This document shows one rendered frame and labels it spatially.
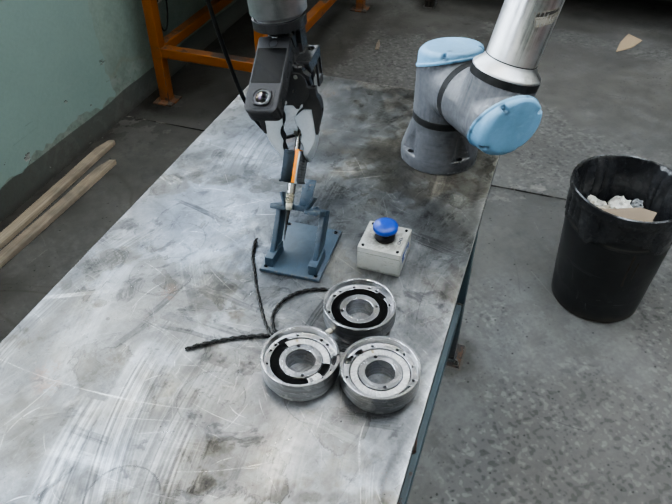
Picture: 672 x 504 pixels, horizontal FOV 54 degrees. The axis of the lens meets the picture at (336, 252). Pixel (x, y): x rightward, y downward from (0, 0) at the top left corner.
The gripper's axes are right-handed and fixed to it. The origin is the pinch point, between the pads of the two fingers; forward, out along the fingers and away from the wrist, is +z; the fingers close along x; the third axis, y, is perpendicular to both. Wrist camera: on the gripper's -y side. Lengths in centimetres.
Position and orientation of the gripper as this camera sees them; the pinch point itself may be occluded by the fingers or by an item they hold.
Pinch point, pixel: (295, 156)
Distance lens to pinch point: 97.4
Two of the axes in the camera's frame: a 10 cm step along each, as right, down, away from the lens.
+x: -9.7, -0.6, 2.2
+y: 2.1, -6.4, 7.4
